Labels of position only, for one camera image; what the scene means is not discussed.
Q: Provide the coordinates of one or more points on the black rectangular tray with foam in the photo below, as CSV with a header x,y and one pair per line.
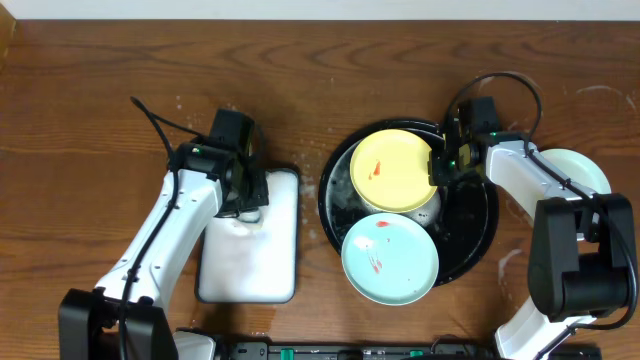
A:
x,y
240,266

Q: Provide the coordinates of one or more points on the yellow plate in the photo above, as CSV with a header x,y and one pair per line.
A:
x,y
389,170

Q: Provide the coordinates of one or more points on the round black tray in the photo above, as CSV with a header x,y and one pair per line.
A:
x,y
462,225

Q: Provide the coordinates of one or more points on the green yellow foamy sponge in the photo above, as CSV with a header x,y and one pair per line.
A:
x,y
251,220

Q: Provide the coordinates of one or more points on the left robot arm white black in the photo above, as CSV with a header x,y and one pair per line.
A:
x,y
125,315

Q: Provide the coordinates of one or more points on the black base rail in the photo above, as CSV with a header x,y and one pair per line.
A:
x,y
263,348

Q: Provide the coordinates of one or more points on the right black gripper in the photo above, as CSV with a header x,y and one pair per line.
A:
x,y
437,176

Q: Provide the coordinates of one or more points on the mint green plate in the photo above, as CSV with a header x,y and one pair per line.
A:
x,y
390,259
579,169

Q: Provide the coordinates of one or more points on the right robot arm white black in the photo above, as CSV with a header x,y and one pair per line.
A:
x,y
582,270

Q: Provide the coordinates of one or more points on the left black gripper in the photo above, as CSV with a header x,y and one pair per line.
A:
x,y
251,195

